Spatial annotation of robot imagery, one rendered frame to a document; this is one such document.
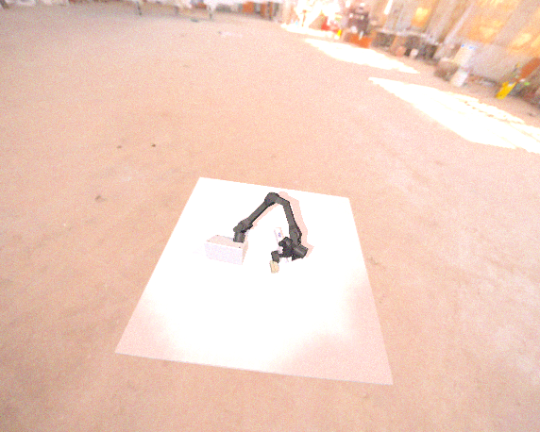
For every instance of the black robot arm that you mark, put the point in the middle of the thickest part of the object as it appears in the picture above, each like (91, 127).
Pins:
(294, 231)

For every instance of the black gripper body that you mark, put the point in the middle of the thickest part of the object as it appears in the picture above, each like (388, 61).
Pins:
(285, 254)

